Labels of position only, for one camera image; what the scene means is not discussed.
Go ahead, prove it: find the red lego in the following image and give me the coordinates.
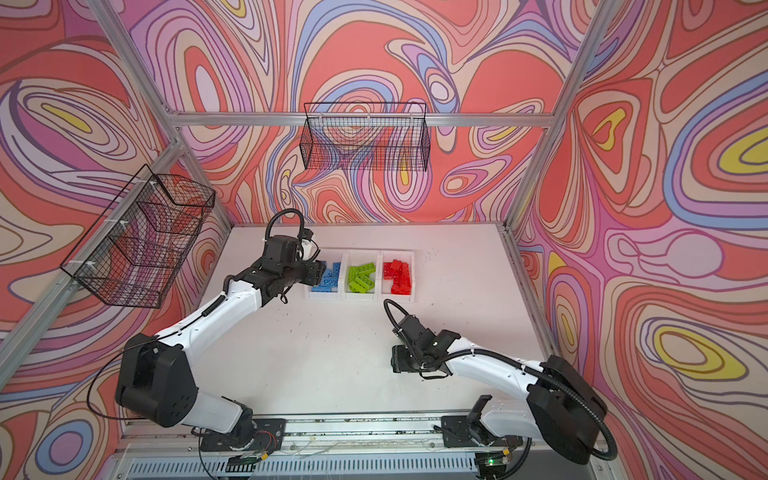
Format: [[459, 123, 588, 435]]
[[391, 284, 412, 295], [382, 262, 397, 280], [394, 275, 412, 286], [392, 260, 410, 280]]

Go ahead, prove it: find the green lego pile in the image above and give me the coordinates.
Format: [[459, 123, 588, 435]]
[[354, 262, 376, 277], [348, 278, 375, 294]]

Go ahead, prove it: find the green lego long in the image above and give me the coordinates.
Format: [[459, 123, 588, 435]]
[[357, 275, 375, 290]]

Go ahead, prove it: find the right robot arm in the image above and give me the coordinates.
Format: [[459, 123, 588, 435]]
[[388, 313, 618, 465]]

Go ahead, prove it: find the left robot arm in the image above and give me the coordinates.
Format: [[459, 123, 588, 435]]
[[115, 228, 326, 450]]

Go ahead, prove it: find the left white bin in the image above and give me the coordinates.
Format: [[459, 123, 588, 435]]
[[306, 249, 344, 301]]

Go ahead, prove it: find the white bin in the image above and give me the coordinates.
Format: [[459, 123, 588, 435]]
[[306, 249, 344, 301], [342, 249, 380, 302], [380, 250, 416, 303]]

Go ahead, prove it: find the middle white bin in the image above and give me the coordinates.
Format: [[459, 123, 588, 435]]
[[342, 249, 380, 302]]

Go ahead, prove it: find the right white bin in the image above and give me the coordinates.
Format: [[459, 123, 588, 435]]
[[380, 250, 416, 303]]

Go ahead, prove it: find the aluminium front rail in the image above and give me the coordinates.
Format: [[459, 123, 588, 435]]
[[113, 410, 601, 463]]

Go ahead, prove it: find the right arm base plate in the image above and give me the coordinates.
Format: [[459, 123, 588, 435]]
[[433, 415, 526, 450]]

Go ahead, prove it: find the black wire basket left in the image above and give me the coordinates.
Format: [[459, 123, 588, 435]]
[[59, 165, 216, 309]]

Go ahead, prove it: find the black wire basket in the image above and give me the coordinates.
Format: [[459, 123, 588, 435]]
[[59, 165, 216, 309], [299, 101, 431, 172]]

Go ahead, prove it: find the black wire basket back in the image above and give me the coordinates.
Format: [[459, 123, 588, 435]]
[[299, 101, 431, 172]]

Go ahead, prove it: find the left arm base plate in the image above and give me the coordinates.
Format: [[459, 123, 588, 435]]
[[200, 418, 287, 453]]

